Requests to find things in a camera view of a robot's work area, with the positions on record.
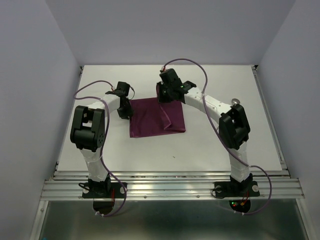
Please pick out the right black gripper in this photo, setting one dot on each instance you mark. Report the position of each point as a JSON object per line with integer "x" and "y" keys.
{"x": 161, "y": 99}

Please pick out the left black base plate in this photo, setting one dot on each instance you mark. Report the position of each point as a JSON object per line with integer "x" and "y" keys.
{"x": 100, "y": 190}

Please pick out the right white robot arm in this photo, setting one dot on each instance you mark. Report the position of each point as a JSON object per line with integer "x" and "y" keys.
{"x": 229, "y": 122}

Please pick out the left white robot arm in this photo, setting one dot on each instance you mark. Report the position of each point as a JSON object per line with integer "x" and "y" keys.
{"x": 89, "y": 128}

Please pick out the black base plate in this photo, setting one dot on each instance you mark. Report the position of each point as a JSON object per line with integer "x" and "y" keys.
{"x": 100, "y": 190}
{"x": 228, "y": 189}

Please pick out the silver metal spoon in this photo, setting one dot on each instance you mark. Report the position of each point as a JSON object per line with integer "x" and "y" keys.
{"x": 235, "y": 101}

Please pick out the purple cloth napkin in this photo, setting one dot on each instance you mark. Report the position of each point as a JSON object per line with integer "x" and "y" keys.
{"x": 151, "y": 118}

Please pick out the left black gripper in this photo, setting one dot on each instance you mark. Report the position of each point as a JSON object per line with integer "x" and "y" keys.
{"x": 129, "y": 113}

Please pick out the aluminium rail frame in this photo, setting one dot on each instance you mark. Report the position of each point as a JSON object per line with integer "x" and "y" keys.
{"x": 170, "y": 178}

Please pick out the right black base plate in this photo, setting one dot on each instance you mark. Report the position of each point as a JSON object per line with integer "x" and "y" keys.
{"x": 228, "y": 189}

